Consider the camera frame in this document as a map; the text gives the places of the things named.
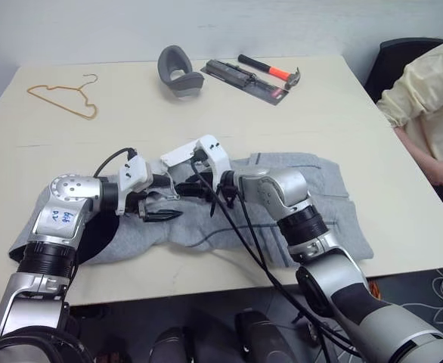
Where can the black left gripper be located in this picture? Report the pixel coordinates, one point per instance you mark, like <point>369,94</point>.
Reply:
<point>134,202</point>

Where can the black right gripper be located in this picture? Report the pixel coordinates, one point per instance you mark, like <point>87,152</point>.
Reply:
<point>208,181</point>

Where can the grey zip jacket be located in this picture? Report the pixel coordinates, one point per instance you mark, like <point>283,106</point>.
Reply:
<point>267,211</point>

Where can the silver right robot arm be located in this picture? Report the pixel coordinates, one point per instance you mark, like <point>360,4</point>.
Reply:
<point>320,242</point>

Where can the person's bare forearm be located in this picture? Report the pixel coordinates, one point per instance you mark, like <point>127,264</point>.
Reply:
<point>414,145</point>

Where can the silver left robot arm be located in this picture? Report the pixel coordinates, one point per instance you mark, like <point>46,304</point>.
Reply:
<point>64,223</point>

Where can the person in pale yellow jacket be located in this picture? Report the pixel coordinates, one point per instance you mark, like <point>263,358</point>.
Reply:
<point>433,87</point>

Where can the grey curved plastic holder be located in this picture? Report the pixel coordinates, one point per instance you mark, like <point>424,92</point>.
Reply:
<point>166,70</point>

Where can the black packaged tool card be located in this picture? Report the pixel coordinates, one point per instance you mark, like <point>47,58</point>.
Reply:
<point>240,77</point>

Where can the dark rounded shape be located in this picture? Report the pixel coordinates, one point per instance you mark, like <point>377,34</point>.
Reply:
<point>263,336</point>
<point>170,346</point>

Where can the black office chair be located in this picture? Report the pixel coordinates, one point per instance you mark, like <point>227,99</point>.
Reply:
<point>388,64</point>

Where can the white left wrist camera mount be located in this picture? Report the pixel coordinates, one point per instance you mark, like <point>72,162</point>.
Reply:
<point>134,174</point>

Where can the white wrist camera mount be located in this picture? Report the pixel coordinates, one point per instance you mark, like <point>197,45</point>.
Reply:
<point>134,174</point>
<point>214,153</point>

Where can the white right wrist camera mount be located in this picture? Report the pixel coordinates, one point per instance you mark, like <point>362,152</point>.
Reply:
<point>214,153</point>

